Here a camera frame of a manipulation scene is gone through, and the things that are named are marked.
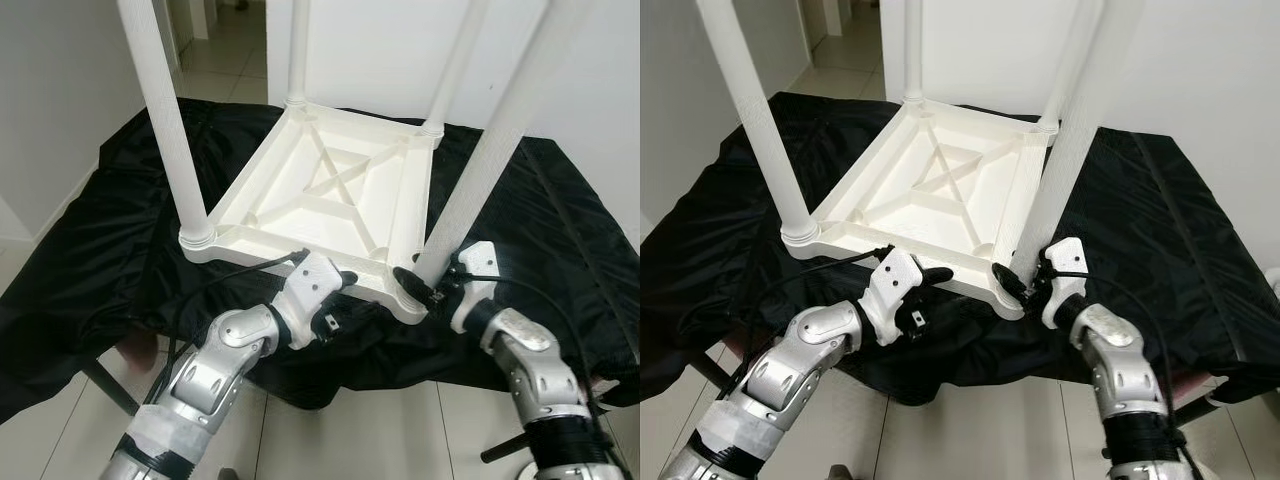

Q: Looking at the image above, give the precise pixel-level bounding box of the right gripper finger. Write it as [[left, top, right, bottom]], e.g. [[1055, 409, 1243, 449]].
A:
[[990, 262, 1031, 306], [392, 267, 438, 311]]

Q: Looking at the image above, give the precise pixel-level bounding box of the white plastic table top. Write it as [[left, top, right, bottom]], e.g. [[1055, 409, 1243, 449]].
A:
[[783, 95, 1059, 321], [180, 100, 444, 323]]

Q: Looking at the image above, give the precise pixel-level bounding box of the white plastic table leg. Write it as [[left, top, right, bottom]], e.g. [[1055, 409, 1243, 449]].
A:
[[412, 0, 591, 286], [420, 0, 493, 136], [285, 0, 311, 106], [695, 0, 821, 246], [1010, 0, 1146, 281], [118, 0, 216, 249], [900, 0, 926, 104], [1035, 0, 1106, 131]]

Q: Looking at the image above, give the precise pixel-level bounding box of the black cloth table cover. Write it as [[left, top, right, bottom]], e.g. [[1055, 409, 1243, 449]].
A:
[[0, 98, 641, 421], [640, 92, 1280, 406]]

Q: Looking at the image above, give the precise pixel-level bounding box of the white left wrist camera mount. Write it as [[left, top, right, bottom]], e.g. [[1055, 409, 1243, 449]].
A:
[[270, 250, 346, 349], [858, 247, 926, 346]]

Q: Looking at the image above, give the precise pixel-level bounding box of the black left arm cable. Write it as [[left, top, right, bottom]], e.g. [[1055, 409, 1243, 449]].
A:
[[735, 245, 894, 391], [160, 250, 311, 381]]

